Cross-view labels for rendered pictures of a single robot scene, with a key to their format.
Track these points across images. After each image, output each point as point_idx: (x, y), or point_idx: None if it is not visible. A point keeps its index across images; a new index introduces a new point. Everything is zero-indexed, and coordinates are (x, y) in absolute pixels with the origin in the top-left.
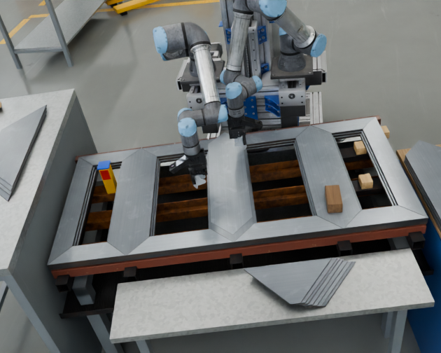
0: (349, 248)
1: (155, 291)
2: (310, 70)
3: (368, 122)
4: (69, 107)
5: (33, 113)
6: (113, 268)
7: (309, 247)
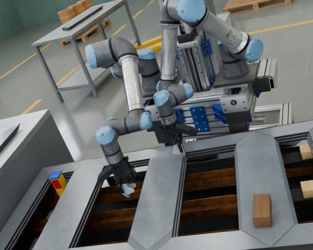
0: None
1: None
2: (252, 76)
3: None
4: (39, 124)
5: (7, 131)
6: None
7: None
